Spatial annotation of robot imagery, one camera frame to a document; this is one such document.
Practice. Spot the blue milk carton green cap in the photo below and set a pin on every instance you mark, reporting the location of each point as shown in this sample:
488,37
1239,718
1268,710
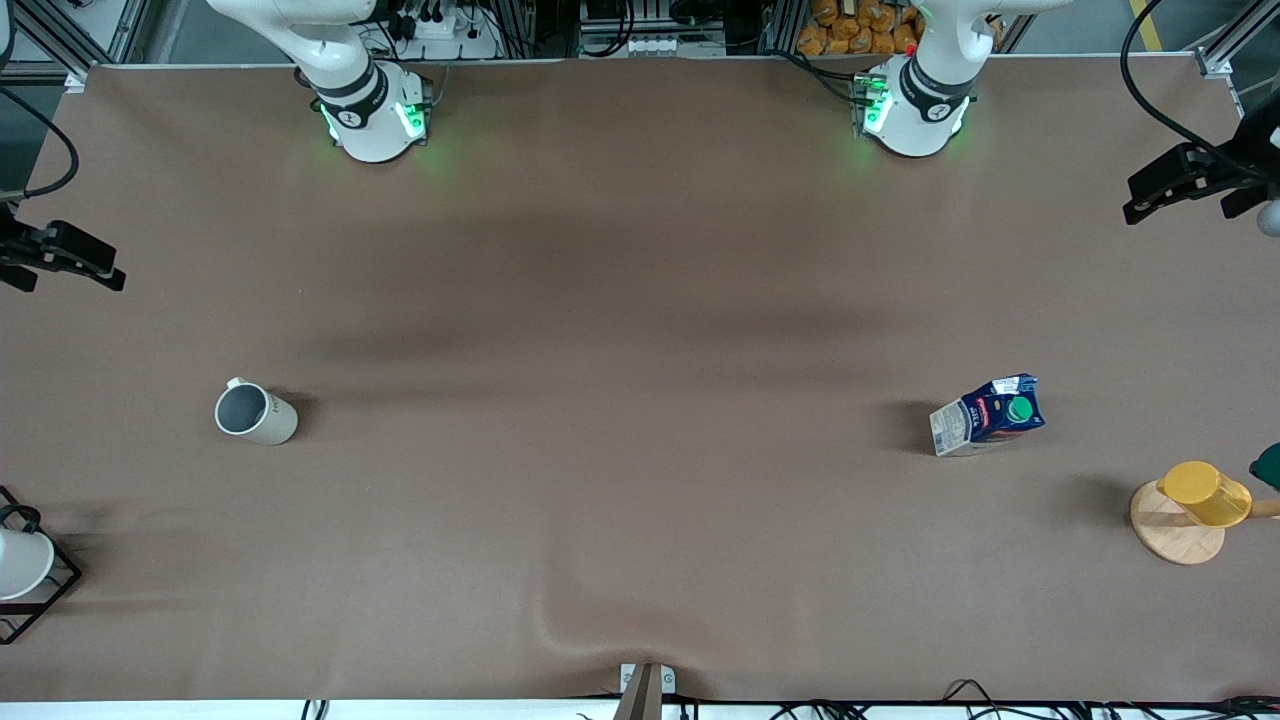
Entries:
990,415

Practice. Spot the aluminium frame profile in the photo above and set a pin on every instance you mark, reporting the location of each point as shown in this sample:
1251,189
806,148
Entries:
1225,50
60,40

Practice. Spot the round wooden cup stand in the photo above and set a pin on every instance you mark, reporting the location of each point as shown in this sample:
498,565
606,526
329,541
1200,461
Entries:
1175,540

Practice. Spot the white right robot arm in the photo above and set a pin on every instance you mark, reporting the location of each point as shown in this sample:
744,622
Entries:
350,90

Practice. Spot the small white socket strip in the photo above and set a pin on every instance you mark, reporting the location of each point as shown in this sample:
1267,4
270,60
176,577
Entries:
655,45

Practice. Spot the dark green object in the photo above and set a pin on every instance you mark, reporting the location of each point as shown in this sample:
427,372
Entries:
1268,468

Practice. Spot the white bowl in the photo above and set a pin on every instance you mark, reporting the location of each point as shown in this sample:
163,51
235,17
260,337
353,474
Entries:
20,565

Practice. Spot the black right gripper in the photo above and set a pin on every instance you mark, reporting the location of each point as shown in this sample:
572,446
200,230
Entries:
12,246

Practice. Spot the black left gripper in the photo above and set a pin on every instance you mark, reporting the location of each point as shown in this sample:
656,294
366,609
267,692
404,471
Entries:
1243,160

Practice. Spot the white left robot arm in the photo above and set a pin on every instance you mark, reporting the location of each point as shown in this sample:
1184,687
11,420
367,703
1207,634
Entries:
920,100

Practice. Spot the white mug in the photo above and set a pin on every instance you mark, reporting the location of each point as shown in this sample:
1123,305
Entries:
262,420

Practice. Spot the bag of orange bread rolls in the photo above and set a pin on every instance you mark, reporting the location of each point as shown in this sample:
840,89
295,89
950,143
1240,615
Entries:
860,30

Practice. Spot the metal table clamp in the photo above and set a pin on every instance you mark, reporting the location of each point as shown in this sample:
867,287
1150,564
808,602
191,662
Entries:
645,690

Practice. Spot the brown table mat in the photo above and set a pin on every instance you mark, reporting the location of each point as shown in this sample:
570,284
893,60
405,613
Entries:
640,300

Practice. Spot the yellow plastic cup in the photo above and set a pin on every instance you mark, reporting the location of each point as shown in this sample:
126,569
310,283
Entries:
1205,493

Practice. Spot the white power strip with plugs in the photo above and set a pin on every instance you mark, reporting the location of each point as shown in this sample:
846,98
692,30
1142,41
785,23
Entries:
440,30

